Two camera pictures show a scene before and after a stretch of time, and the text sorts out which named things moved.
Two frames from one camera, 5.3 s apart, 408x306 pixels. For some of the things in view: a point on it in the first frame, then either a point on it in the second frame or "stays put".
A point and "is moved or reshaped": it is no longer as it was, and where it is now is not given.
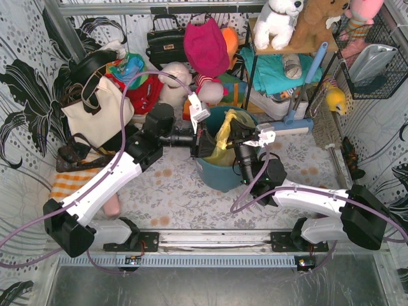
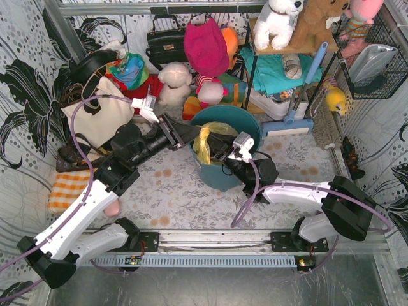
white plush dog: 276,20 stays put
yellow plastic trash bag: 223,156 is moved or reshaped
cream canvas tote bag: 102,126 stays put
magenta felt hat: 206,48 stays put
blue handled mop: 291,124 stays put
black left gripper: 196,145 → 172,133
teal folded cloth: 270,74 stays put
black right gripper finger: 238,131 → 219,144
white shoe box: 277,109 stays put
